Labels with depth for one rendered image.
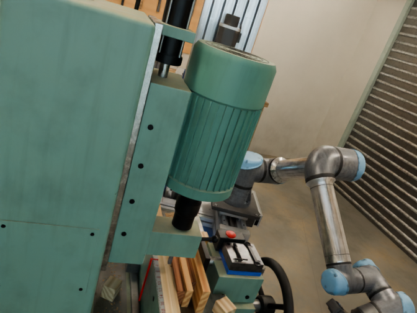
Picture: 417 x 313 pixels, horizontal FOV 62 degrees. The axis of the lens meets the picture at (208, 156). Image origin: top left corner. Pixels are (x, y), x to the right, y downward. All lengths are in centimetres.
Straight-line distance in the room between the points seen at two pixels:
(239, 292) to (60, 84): 70
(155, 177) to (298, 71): 410
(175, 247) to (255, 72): 46
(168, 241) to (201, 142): 28
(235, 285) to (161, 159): 45
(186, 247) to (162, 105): 38
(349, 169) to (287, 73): 344
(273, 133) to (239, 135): 416
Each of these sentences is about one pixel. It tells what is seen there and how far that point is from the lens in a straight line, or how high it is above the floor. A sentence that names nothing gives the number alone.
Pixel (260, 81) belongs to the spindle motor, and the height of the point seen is 147.
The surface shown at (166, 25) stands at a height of 152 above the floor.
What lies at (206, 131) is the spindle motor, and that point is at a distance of 69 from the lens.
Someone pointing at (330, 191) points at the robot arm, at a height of 116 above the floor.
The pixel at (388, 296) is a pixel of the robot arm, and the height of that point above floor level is 97.
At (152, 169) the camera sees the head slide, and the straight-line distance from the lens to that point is 71.
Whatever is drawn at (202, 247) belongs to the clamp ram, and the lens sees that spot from 97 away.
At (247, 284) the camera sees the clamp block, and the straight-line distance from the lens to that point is 101.
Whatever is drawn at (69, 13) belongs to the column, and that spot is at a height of 150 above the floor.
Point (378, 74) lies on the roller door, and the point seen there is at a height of 146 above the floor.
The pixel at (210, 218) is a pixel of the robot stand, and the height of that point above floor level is 73.
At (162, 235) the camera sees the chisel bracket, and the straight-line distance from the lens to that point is 85.
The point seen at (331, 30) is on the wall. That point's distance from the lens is 483.
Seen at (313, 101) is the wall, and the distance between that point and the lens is 498.
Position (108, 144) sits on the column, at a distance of 64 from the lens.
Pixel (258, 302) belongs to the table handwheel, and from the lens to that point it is 115.
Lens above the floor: 157
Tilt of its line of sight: 22 degrees down
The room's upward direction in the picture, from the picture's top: 18 degrees clockwise
